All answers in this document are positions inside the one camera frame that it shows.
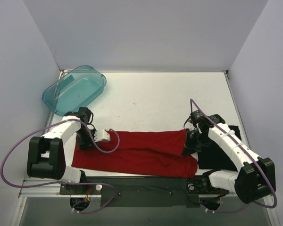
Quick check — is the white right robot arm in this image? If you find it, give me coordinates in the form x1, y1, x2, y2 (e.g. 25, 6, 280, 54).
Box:
183, 110, 276, 204

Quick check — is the folded black t shirt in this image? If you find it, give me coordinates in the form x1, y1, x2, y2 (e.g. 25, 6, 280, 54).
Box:
197, 134, 237, 171

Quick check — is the aluminium frame rail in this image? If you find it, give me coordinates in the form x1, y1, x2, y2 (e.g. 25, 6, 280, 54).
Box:
19, 178, 61, 198

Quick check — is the teal plastic bin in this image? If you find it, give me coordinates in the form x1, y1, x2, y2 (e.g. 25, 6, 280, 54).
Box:
42, 65, 107, 116

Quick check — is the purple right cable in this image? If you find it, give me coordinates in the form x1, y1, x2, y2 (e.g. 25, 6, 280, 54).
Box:
190, 98, 278, 214

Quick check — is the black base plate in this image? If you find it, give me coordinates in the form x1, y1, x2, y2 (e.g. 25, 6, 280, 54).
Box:
59, 176, 229, 208

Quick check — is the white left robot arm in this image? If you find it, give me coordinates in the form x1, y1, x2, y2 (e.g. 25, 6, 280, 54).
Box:
27, 107, 95, 194

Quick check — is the red t shirt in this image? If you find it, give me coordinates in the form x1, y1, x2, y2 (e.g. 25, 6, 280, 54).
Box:
72, 129, 198, 178

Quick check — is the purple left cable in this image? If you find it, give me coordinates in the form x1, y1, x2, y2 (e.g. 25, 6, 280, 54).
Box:
0, 121, 120, 215

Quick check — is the purple cable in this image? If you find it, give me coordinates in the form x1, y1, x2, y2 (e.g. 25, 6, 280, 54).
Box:
0, 121, 120, 215
190, 98, 278, 214

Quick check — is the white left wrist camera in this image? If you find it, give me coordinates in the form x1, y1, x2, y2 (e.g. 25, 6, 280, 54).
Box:
93, 129, 110, 143

